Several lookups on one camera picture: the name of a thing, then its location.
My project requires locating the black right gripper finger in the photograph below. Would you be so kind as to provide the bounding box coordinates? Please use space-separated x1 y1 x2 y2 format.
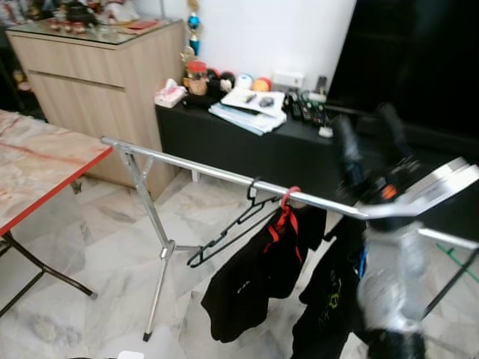
333 114 367 191
376 103 414 169

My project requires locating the marble folding table red edge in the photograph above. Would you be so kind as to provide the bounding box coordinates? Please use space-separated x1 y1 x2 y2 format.
0 111 113 319

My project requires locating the black plush doll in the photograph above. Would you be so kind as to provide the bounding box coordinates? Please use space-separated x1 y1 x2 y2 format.
206 70 237 96

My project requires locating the black shirt green logo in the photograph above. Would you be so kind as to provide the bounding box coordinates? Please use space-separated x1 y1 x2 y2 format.
290 215 375 359

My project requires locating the red clothes hanger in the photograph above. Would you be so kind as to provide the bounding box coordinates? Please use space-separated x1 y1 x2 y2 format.
266 186 304 264

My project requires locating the stack of white magazines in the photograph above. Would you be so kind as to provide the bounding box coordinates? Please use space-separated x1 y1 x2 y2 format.
209 88 287 136

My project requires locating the jar with red lid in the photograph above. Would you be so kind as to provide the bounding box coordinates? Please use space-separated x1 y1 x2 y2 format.
185 60 209 96

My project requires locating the pink tissue box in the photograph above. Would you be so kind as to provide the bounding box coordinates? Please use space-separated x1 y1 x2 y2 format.
155 79 187 108

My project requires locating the silver metal clothes rack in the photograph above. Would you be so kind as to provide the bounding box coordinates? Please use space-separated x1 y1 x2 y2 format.
100 135 479 343

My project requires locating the gold and blue trophy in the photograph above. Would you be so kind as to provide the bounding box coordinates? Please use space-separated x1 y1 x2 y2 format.
180 0 203 64

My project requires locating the light wooden cabinet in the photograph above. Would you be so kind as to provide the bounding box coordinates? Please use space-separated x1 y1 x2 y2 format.
6 19 186 199

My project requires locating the thin black clothes hanger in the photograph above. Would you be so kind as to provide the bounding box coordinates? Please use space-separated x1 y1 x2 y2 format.
187 178 282 269

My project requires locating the black shirt white chest print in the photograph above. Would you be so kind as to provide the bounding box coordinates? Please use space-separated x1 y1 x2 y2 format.
201 206 328 343

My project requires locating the flat red tray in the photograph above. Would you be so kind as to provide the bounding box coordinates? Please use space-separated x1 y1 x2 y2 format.
123 20 160 32

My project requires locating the long black TV console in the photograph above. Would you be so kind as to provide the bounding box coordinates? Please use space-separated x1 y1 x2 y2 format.
155 101 479 242

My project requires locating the white power socket box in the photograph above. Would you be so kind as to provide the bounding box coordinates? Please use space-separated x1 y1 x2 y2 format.
272 71 305 90

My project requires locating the large black television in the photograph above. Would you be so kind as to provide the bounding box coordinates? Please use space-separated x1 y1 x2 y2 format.
327 0 479 139

